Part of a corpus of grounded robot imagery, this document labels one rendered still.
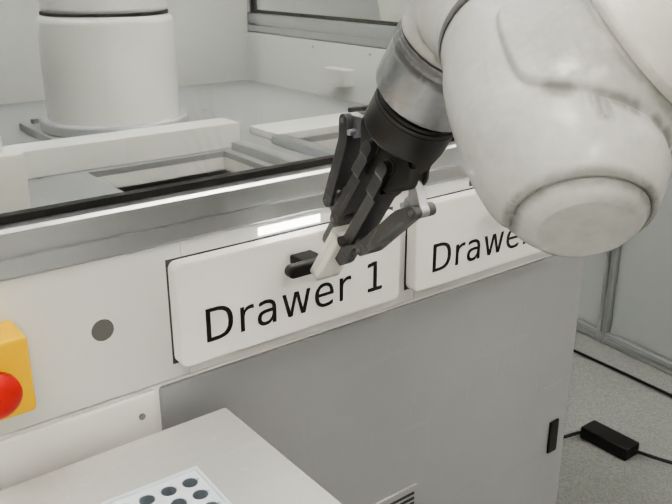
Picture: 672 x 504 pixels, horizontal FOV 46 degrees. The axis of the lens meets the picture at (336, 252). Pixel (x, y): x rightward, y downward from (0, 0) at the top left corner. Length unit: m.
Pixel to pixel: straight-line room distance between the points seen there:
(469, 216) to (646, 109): 0.59
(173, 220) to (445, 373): 0.48
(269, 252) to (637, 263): 1.96
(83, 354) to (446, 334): 0.50
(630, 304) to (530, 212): 2.30
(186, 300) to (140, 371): 0.09
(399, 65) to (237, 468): 0.39
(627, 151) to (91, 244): 0.49
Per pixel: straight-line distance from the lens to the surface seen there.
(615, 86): 0.43
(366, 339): 0.98
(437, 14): 0.55
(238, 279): 0.81
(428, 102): 0.61
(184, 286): 0.79
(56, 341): 0.77
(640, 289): 2.68
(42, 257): 0.74
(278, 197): 0.84
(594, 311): 2.82
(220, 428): 0.83
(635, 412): 2.44
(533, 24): 0.46
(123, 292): 0.78
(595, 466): 2.18
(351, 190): 0.74
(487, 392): 1.20
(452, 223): 0.99
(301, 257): 0.83
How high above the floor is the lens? 1.20
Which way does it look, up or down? 20 degrees down
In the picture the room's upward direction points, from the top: straight up
